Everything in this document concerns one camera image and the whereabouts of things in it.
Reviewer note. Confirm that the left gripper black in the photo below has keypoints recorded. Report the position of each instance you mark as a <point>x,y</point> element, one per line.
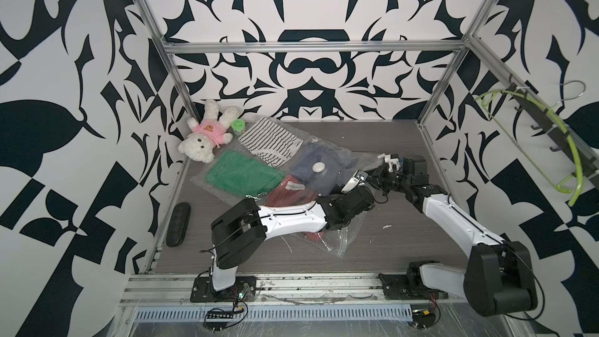
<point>331,197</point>

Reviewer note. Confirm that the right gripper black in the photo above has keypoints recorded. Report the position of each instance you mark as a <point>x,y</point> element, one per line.
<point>381,174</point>

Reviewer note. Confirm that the blue tank top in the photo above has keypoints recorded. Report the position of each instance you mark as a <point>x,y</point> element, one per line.
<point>340,166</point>

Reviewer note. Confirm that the red tank top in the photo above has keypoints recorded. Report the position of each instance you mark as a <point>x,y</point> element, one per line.
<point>290,192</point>

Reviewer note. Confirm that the clear plastic vacuum bag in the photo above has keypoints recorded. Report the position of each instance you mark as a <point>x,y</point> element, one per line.
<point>332,240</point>

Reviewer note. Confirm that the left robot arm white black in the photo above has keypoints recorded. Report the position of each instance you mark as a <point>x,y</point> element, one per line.
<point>239,232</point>

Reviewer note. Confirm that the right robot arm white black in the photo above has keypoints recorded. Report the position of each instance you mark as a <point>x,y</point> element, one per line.
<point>498,278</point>

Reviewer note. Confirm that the white bag zipper slider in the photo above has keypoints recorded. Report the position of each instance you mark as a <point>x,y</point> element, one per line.
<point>384,156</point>

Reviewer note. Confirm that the white round bag valve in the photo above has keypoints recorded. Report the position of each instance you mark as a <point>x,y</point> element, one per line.
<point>319,167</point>

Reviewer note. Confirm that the striped white black garment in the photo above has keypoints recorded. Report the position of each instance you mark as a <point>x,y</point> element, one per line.
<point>271,142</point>

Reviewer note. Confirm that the green folded garment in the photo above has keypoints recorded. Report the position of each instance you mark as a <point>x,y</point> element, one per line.
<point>242,176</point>

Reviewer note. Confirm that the green clothes hanger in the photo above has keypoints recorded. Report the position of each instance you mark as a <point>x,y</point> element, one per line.
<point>555,168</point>

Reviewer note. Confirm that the white teddy bear pink shirt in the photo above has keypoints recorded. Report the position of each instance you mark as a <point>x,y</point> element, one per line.
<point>209,133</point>

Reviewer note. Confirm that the black oblong case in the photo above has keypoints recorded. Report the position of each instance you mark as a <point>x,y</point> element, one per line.
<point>177,227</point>

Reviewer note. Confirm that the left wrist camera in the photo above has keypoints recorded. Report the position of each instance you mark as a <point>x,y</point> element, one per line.
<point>357,179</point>

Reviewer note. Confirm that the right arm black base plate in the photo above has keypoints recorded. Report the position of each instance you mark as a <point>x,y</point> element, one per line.
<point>409,286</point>

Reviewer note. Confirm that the white slotted cable duct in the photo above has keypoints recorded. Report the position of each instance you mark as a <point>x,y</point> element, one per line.
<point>289,312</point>

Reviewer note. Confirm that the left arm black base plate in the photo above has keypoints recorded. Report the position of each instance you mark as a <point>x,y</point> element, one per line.
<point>203,291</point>

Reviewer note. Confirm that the black wall hook rack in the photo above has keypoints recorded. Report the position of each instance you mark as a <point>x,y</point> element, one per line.
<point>547,121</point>

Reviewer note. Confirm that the metal wire hanger hook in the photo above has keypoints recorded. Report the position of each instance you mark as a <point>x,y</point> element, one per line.
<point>569,91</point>

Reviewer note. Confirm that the aluminium cage frame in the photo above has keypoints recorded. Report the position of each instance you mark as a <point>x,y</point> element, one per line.
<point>422,60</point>

